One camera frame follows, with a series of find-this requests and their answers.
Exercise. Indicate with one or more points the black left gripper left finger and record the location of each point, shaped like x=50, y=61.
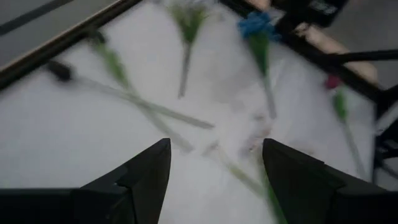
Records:
x=136, y=193

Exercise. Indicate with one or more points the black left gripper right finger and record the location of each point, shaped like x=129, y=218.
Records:
x=311, y=199

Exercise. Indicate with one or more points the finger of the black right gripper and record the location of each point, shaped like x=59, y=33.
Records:
x=304, y=11

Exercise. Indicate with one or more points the white artificial flower bunch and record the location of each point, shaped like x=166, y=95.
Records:
x=273, y=202
x=188, y=21

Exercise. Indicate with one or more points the blue artificial flower bunch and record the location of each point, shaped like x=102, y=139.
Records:
x=256, y=25

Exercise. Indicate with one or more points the red artificial tulip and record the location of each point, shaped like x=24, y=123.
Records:
x=332, y=81

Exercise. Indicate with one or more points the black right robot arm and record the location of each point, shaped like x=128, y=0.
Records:
x=367, y=56

